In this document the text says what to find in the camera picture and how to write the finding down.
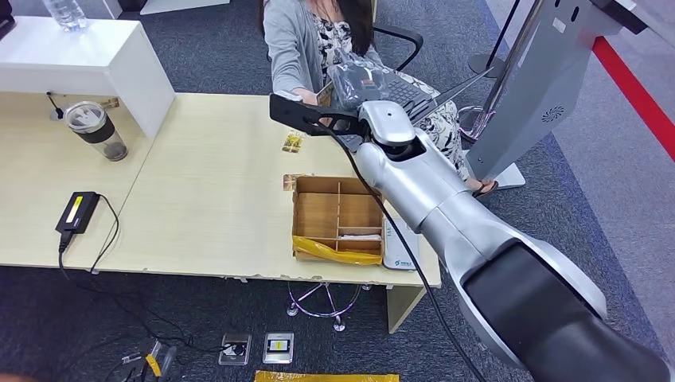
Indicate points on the black stanchion post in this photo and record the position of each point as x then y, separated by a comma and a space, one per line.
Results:
484, 66

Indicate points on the grey card reader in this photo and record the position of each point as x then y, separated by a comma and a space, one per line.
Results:
398, 253

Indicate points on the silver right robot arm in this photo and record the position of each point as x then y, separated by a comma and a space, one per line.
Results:
474, 226

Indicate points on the steel floor socket with plug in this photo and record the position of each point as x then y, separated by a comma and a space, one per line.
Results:
234, 349

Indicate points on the colourful ID card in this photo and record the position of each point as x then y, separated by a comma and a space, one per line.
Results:
293, 142

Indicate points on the steel floor socket plate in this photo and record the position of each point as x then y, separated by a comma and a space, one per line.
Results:
278, 348

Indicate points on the person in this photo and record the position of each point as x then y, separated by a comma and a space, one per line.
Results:
290, 42

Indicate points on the chrome stool base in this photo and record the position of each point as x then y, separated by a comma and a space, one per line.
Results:
324, 311

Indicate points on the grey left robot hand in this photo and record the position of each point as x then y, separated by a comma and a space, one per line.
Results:
153, 364

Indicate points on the clear tumbler with black band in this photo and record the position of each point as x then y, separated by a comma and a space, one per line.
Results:
99, 134

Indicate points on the cardboard divider box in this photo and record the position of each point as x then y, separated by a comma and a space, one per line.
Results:
316, 211

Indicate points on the chrome stanchion post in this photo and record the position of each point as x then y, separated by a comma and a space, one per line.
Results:
503, 63

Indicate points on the black adapter with yellow label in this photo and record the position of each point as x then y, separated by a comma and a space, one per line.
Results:
78, 212

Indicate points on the white key card stack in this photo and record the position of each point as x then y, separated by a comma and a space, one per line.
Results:
361, 237

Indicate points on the clear water bottle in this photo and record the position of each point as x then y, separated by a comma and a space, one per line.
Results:
66, 13

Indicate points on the yellow floor tape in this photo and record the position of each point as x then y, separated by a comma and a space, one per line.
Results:
327, 377

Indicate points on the tan room key card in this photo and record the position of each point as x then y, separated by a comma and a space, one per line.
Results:
324, 95

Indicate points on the white cabinet base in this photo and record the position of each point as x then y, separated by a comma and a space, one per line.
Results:
182, 6

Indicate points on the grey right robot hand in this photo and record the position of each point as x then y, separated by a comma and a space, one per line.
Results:
361, 81

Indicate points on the black office chair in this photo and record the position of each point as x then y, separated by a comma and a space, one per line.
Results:
411, 38

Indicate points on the white desk shelf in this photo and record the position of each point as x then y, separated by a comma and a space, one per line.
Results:
79, 58

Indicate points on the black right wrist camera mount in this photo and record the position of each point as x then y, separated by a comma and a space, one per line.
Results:
300, 113

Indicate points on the person's right hand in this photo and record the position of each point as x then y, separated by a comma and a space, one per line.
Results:
307, 96

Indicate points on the dark grey laptop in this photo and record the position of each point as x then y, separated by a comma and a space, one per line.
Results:
411, 89

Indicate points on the brown patterned card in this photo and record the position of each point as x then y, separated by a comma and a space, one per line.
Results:
295, 182

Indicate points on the grey kiosk stand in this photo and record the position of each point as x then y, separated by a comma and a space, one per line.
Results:
527, 95

